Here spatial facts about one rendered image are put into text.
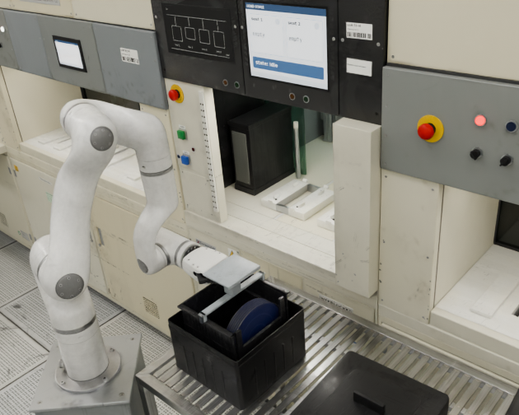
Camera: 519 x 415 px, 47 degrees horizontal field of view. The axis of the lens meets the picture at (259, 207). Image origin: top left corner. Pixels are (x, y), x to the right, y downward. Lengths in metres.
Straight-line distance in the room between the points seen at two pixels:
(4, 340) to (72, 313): 1.74
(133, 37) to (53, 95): 1.34
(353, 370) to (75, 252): 0.77
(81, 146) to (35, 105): 2.00
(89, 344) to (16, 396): 1.34
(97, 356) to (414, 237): 0.95
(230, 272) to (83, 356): 0.49
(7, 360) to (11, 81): 1.41
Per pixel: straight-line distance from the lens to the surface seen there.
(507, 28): 1.39
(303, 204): 2.22
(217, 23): 1.87
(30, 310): 3.55
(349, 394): 1.54
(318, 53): 1.63
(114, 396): 1.77
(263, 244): 2.08
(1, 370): 3.22
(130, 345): 1.91
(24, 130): 3.42
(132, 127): 1.55
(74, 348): 1.75
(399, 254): 1.72
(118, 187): 2.69
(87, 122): 1.44
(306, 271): 2.00
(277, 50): 1.72
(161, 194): 1.62
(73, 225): 1.56
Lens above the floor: 1.98
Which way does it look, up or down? 29 degrees down
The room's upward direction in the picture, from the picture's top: 5 degrees counter-clockwise
